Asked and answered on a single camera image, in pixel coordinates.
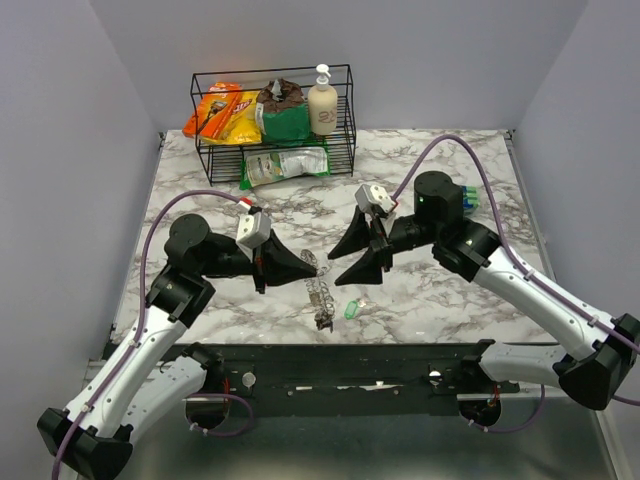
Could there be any blue green sponge pack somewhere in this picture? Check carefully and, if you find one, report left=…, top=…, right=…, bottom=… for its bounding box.
left=461, top=185, right=480, bottom=214

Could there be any green tagged key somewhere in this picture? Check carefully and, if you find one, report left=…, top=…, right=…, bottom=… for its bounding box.
left=344, top=299, right=366, bottom=319

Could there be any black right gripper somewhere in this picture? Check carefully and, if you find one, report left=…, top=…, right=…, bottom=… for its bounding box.
left=327, top=204, right=440, bottom=288

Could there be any orange razor package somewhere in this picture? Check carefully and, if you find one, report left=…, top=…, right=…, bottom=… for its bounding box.
left=182, top=82, right=242, bottom=142

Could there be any green white snack bag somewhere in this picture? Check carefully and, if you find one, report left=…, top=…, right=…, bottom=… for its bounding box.
left=239, top=147, right=331, bottom=190

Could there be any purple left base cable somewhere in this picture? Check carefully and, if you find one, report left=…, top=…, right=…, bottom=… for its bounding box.
left=185, top=391, right=255, bottom=437

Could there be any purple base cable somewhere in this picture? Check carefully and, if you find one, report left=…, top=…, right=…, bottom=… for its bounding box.
left=185, top=391, right=255, bottom=437
left=467, top=383, right=547, bottom=434

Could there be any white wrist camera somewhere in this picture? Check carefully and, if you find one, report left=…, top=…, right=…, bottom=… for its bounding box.
left=355, top=184, right=398, bottom=218
left=236, top=197, right=272, bottom=250

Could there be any aluminium frame rail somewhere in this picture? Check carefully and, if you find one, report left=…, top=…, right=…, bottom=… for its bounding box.
left=503, top=130, right=557, bottom=281

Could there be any black wire rack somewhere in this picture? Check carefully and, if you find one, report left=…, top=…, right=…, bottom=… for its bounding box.
left=190, top=64, right=357, bottom=185

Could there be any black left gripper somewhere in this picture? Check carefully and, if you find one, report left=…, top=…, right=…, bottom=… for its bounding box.
left=198, top=228, right=317, bottom=294

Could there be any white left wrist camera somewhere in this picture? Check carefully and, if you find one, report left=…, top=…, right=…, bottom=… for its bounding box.
left=236, top=197, right=272, bottom=250

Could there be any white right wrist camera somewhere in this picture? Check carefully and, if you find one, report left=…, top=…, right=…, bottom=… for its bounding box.
left=355, top=184, right=398, bottom=218

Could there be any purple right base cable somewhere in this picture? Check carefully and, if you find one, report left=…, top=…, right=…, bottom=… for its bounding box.
left=467, top=383, right=547, bottom=434

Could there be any yellow snack bag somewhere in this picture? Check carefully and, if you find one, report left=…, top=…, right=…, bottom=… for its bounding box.
left=214, top=91, right=262, bottom=145

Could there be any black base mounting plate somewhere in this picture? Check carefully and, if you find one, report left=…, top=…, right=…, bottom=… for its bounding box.
left=149, top=342, right=521, bottom=417

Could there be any cream pump soap bottle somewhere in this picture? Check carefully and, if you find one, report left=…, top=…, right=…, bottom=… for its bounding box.
left=307, top=64, right=338, bottom=136

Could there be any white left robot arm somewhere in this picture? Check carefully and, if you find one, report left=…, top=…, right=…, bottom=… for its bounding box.
left=37, top=212, right=316, bottom=479

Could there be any green brown paper bag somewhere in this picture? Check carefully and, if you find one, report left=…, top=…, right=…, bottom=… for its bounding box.
left=255, top=78, right=311, bottom=146

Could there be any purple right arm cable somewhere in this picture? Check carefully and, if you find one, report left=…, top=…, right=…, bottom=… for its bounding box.
left=392, top=134, right=640, bottom=407

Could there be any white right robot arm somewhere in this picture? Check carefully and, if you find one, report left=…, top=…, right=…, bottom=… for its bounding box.
left=328, top=171, right=639, bottom=410

